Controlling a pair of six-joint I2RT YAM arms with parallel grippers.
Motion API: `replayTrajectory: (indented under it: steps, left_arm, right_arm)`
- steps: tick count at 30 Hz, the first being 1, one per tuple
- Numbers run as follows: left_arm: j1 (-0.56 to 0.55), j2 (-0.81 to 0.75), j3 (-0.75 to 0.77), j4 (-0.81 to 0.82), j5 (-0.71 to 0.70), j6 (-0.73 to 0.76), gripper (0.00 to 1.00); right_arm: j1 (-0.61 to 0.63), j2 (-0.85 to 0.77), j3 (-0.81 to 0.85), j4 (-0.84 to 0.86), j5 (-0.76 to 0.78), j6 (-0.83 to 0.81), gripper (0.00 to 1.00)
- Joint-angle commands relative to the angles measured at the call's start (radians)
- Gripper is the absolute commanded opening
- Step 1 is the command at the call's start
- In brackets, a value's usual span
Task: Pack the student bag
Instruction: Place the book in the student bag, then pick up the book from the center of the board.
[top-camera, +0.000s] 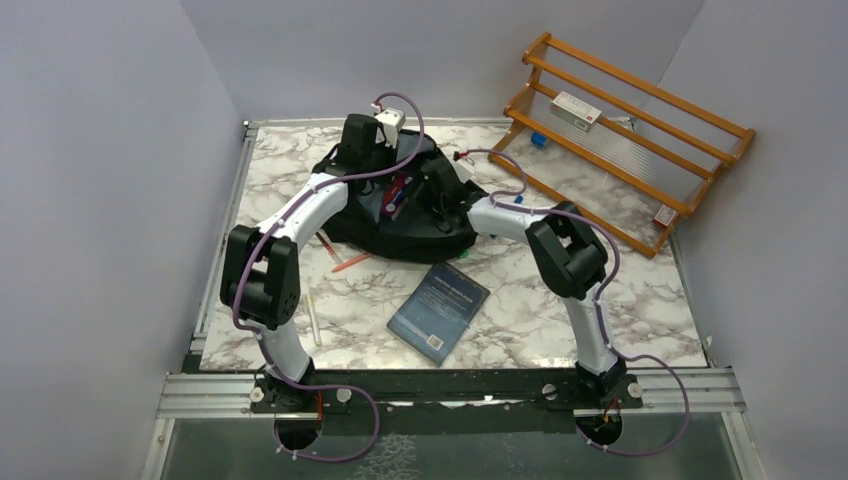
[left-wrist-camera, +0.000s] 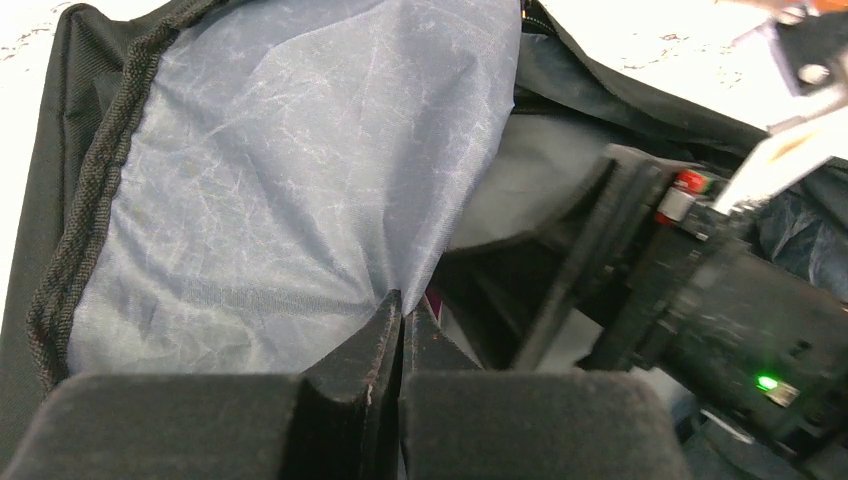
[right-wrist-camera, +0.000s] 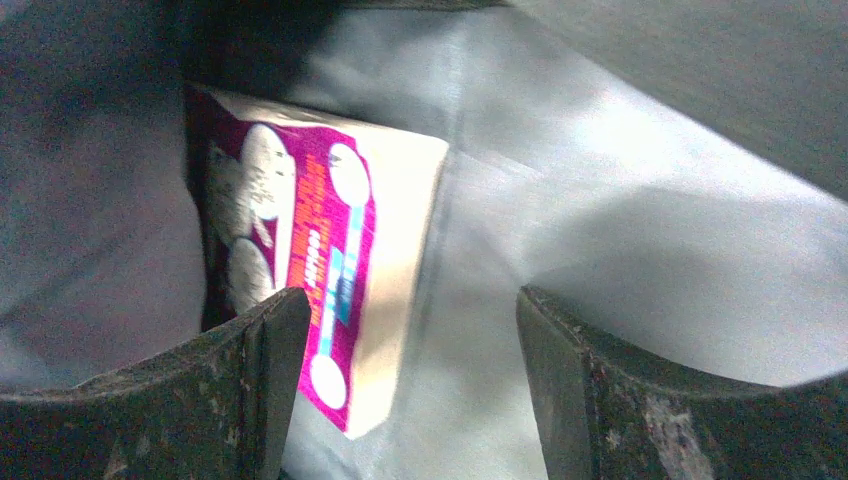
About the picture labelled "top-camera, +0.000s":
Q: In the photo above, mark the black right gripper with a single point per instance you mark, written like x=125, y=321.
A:
x=436, y=216

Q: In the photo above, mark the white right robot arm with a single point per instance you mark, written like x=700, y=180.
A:
x=568, y=254

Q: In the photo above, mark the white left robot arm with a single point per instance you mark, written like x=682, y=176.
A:
x=261, y=275

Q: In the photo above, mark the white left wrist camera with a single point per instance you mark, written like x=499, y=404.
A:
x=391, y=122

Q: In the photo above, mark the salmon pink pencil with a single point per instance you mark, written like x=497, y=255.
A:
x=351, y=262

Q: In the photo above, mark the black metal base rail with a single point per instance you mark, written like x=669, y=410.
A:
x=410, y=402

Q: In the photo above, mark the small red white box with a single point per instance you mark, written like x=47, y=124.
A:
x=665, y=216

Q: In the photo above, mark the black student bag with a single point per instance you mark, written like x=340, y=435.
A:
x=411, y=237

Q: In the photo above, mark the dark blue book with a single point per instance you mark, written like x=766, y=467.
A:
x=438, y=312

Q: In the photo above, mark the small blue object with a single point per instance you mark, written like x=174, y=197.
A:
x=538, y=140

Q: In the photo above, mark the pale yellow pencil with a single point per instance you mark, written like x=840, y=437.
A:
x=317, y=339

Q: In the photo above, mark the orange wooden shelf rack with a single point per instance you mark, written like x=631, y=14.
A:
x=650, y=147

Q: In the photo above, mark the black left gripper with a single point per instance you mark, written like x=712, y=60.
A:
x=390, y=153

